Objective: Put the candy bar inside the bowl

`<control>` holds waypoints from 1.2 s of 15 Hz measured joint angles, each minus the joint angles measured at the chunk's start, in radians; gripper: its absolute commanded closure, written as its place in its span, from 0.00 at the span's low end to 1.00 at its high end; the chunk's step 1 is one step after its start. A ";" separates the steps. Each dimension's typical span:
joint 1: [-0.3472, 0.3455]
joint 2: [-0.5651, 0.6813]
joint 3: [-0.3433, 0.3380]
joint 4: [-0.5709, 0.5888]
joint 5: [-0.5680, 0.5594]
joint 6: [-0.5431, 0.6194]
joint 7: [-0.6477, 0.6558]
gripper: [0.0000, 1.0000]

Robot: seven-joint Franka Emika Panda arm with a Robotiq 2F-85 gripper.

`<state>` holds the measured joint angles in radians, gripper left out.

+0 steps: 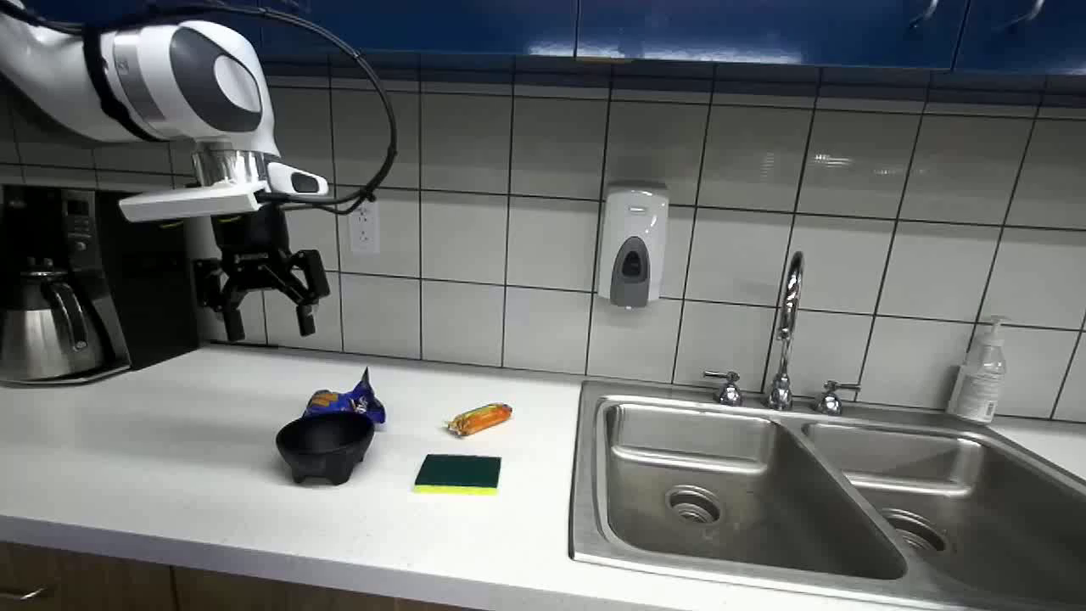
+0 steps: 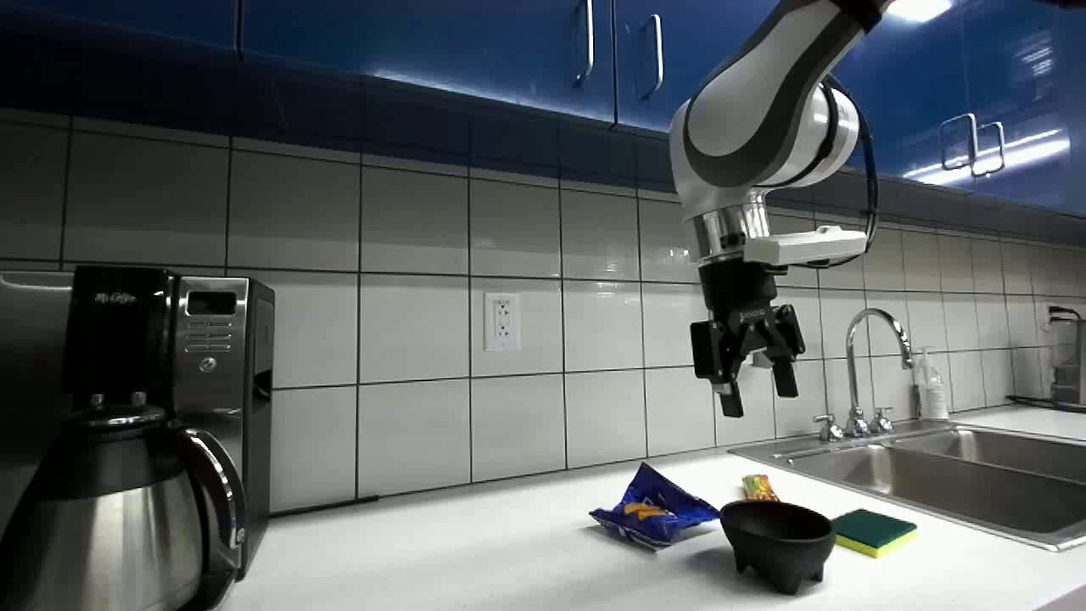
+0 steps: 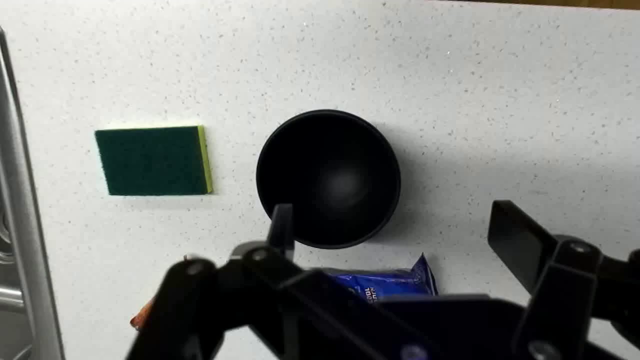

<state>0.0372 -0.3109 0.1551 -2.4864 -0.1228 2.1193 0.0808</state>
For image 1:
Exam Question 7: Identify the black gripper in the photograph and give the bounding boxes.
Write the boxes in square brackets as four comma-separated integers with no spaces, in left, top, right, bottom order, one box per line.
[192,208,330,343]

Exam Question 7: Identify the orange candy bar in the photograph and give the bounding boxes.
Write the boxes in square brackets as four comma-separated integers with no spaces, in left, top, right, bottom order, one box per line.
[444,405,512,437]

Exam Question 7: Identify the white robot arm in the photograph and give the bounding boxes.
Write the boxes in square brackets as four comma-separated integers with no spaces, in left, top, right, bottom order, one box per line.
[0,0,330,225]

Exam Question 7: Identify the black bowl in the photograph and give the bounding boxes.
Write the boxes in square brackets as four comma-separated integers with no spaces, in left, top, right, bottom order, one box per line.
[273,413,373,487]

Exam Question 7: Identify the black coffee maker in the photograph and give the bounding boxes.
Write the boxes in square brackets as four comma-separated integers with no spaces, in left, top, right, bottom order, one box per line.
[0,187,195,375]

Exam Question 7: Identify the blue chip bag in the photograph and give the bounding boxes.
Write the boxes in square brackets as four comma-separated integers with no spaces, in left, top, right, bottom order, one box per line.
[304,376,386,424]

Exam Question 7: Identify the steel coffee carafe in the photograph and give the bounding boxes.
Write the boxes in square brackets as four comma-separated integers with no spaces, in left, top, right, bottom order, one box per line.
[0,268,124,386]

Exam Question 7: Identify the green yellow sponge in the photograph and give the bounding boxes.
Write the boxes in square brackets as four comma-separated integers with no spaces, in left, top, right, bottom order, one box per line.
[412,456,503,496]

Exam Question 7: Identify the blue upper cabinets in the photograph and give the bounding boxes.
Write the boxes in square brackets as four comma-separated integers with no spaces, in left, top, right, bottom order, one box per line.
[21,0,1086,79]

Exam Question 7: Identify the wooden lower cabinets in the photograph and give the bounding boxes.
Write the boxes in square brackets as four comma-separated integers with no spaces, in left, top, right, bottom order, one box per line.
[0,544,451,611]

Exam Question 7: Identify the chrome faucet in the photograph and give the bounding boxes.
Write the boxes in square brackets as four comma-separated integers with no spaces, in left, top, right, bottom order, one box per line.
[701,253,857,413]

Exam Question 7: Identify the stainless double sink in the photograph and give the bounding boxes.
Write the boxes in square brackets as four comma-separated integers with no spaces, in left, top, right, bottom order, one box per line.
[569,383,1086,611]

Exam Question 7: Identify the clear soap bottle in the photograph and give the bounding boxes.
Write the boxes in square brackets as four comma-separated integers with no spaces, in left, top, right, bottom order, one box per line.
[947,324,1006,424]

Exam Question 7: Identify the white wall outlet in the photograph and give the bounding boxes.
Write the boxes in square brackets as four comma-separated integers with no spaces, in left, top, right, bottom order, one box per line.
[347,205,381,254]

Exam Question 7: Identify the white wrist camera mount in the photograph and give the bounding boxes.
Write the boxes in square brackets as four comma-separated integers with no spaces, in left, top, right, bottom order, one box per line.
[118,151,330,225]

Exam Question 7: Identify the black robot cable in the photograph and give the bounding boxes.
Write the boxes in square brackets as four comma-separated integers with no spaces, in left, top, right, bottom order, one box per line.
[199,0,399,217]

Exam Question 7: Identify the white wall soap dispenser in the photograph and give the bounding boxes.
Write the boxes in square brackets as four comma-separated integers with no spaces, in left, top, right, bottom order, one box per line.
[597,187,667,310]

